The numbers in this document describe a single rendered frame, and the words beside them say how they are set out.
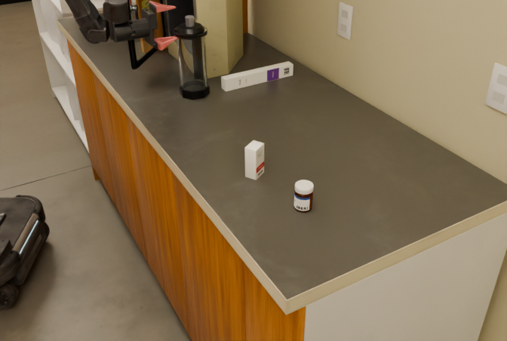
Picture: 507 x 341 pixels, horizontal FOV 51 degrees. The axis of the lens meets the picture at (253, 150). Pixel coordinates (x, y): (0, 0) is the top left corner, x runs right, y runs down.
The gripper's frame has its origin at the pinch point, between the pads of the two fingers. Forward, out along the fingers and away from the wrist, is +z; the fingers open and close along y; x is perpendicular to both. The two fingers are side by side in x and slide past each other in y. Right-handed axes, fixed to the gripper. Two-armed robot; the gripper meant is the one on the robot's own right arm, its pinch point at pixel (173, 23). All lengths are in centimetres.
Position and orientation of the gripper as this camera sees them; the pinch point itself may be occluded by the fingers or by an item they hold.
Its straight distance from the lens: 174.0
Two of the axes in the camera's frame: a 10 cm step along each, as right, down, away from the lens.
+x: -4.9, -4.4, 7.5
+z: 8.7, -2.6, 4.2
